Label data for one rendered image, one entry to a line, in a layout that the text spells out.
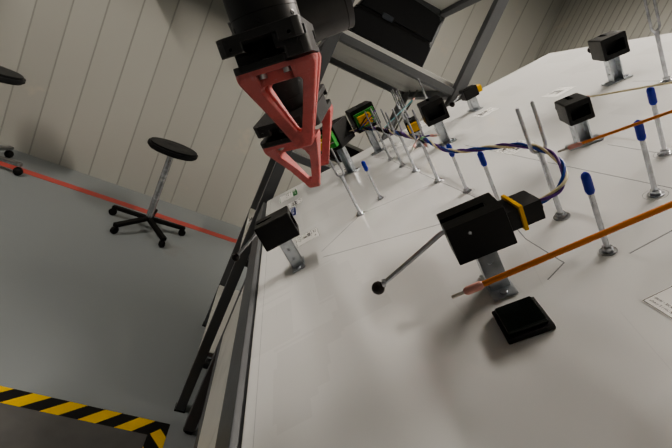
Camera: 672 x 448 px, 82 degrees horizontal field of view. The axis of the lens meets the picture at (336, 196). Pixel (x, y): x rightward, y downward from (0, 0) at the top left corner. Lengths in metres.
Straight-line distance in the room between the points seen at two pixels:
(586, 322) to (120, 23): 3.48
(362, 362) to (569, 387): 0.18
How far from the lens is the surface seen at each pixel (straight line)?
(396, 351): 0.41
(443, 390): 0.36
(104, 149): 3.66
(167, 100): 3.48
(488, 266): 0.41
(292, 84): 0.44
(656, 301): 0.39
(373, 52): 1.30
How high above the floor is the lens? 1.18
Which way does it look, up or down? 10 degrees down
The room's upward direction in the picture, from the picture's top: 24 degrees clockwise
